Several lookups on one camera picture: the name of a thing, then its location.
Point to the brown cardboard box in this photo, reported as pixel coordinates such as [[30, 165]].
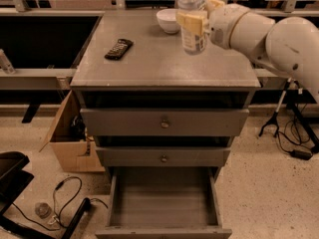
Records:
[[74, 154]]

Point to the middle grey drawer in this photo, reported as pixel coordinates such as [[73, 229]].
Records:
[[163, 156]]

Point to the black power adapter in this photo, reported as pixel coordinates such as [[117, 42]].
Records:
[[301, 154]]

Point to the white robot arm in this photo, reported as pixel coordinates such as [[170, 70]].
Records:
[[289, 47]]

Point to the black remote control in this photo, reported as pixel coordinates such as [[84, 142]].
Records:
[[119, 49]]

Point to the top grey drawer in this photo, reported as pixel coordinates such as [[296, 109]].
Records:
[[164, 122]]

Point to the white ceramic bowl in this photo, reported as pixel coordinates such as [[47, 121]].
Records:
[[167, 20]]

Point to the black white reacher tool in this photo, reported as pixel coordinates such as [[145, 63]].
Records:
[[273, 120]]

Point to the bottom grey open drawer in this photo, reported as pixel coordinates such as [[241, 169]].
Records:
[[163, 203]]

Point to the grey drawer cabinet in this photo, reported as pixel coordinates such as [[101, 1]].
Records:
[[156, 73]]

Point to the clear plastic water bottle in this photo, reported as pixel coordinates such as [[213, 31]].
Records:
[[191, 43]]

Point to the clear plastic cup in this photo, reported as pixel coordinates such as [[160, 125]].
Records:
[[43, 210]]

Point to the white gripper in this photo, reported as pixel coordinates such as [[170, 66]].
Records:
[[223, 24]]

